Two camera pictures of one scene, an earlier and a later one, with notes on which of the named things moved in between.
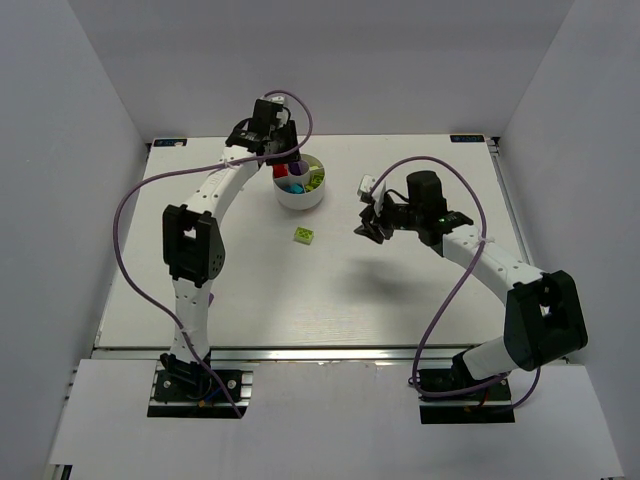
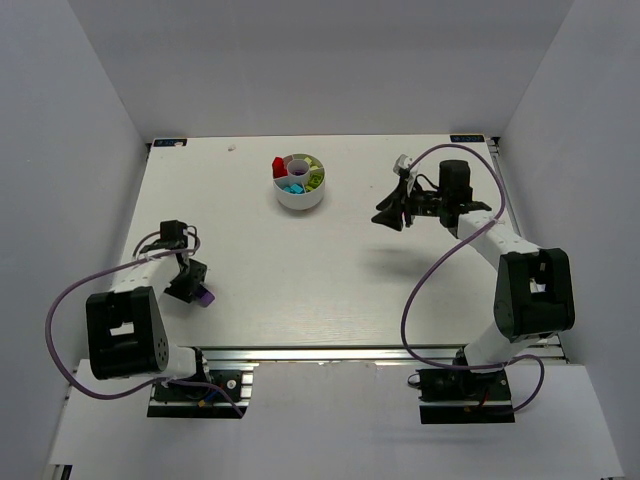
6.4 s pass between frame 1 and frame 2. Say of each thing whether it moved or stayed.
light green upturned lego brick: moved
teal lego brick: stayed
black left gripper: moved
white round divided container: stayed
